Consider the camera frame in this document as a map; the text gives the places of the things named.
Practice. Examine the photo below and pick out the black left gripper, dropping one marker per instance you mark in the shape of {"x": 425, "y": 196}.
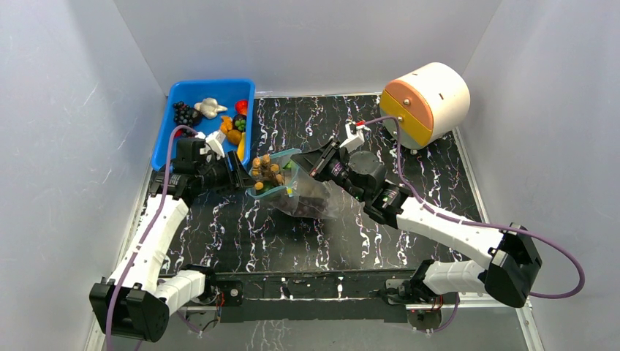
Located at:
{"x": 235, "y": 180}

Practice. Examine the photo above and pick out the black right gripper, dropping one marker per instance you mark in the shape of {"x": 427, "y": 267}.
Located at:
{"x": 327, "y": 161}

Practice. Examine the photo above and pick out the brown longan fruit bunch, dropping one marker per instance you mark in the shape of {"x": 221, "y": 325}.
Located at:
{"x": 266, "y": 174}

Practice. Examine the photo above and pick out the clear zip top bag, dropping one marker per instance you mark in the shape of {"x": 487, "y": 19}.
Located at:
{"x": 298, "y": 181}

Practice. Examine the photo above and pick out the dark purple grape bunch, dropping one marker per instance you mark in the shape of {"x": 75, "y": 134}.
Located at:
{"x": 315, "y": 205}

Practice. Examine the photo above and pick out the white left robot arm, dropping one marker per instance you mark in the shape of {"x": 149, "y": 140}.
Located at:
{"x": 134, "y": 301}

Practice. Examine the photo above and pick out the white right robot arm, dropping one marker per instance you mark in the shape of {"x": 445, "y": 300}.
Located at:
{"x": 502, "y": 263}

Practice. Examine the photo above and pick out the dark mangosteen with green top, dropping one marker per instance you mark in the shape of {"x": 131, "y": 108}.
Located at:
{"x": 239, "y": 122}

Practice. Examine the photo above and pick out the yellow toy banana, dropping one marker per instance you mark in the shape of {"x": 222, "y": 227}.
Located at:
{"x": 241, "y": 147}

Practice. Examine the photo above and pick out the orange toy fruit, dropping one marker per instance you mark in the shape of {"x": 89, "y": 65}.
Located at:
{"x": 227, "y": 125}

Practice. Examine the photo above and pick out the white toy garlic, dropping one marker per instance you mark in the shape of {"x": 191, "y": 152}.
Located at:
{"x": 210, "y": 108}

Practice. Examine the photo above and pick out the black toy grape bunch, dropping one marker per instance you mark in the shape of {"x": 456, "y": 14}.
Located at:
{"x": 186, "y": 115}

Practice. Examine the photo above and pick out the blue plastic bin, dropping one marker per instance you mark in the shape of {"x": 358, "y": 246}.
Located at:
{"x": 226, "y": 92}

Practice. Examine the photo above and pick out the cylindrical drawer box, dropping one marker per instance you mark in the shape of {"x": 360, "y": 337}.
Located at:
{"x": 428, "y": 103}

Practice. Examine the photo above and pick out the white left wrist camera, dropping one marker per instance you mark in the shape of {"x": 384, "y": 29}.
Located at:
{"x": 213, "y": 142}

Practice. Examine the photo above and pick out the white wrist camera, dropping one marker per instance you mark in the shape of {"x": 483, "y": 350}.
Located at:
{"x": 213, "y": 142}
{"x": 354, "y": 136}

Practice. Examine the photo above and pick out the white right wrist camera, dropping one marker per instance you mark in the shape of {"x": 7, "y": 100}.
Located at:
{"x": 354, "y": 136}

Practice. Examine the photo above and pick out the black base frame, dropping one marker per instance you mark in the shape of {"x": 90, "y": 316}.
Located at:
{"x": 325, "y": 295}

